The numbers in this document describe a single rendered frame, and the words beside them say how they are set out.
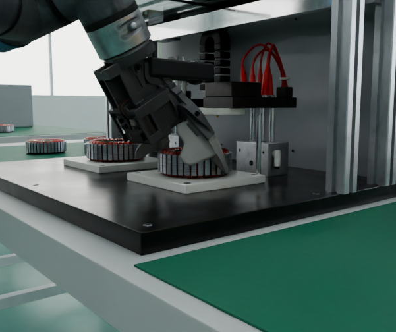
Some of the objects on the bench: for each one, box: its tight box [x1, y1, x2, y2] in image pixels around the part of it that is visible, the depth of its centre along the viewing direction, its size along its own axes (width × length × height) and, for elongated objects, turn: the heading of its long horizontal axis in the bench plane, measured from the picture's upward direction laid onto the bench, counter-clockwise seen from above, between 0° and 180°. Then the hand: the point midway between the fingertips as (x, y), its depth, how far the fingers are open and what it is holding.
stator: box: [157, 147, 232, 178], centre depth 72 cm, size 11×11×4 cm
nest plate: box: [127, 169, 266, 194], centre depth 72 cm, size 15×15×1 cm
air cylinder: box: [236, 140, 289, 177], centre depth 81 cm, size 5×8×6 cm
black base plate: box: [0, 152, 396, 256], centre depth 82 cm, size 47×64×2 cm
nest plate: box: [63, 157, 158, 173], centre depth 91 cm, size 15×15×1 cm
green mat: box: [0, 142, 86, 164], centre depth 146 cm, size 94×61×1 cm
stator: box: [86, 138, 146, 162], centre depth 90 cm, size 11×11×4 cm
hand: (197, 166), depth 72 cm, fingers open, 14 cm apart
